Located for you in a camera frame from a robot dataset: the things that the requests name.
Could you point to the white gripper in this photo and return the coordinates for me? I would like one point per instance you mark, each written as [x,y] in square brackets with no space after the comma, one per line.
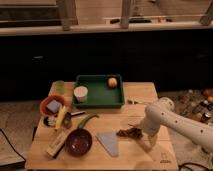
[152,139]

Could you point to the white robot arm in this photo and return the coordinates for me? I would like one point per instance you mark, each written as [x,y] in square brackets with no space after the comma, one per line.
[160,112]

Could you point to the purple bowl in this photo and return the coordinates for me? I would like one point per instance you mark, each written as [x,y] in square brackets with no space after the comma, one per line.
[78,142]

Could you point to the orange bowl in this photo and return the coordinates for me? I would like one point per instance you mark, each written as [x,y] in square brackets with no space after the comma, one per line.
[44,110]

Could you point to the grey folded cloth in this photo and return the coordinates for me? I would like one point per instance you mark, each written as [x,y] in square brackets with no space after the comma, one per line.
[109,141]

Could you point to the green plastic tray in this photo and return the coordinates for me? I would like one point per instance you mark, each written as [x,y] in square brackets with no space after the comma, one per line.
[100,95]

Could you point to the orange fruit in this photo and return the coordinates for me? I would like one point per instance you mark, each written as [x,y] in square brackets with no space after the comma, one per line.
[112,82]

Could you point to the green cucumber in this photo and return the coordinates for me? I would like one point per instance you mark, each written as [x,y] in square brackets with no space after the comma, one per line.
[85,120]

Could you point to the white cup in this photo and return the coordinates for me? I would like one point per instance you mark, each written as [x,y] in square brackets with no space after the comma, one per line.
[81,93]

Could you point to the metal measuring scoop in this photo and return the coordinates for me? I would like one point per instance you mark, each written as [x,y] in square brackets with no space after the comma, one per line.
[67,123]

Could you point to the yellow banana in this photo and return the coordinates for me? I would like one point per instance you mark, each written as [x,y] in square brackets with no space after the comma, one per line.
[61,115]

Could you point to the wooden block brush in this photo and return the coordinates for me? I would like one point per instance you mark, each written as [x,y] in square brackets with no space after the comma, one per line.
[56,144]

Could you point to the blue sponge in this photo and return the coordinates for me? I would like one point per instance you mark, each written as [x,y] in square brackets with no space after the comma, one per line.
[53,106]

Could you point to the small black white object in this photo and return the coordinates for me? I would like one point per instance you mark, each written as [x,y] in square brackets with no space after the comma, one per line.
[49,121]

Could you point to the green translucent cup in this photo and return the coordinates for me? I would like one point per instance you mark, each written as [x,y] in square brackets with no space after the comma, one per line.
[59,86]

